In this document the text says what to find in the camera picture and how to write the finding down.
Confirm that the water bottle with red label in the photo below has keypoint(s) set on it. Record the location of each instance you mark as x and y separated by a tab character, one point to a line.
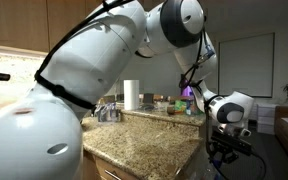
217	165

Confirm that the pack of bottles on counter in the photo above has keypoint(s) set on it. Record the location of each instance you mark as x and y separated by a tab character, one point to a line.
106	111

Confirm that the white paper towel roll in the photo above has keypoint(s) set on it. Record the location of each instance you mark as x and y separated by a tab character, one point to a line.
131	94

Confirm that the metal drawer handle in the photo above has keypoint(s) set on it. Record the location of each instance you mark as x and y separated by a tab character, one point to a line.
112	175

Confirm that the clear plastic bag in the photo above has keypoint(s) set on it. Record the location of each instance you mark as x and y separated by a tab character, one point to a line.
199	167

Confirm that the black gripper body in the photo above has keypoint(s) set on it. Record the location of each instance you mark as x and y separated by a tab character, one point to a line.
227	146

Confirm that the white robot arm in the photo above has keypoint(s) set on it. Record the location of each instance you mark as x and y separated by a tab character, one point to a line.
41	134

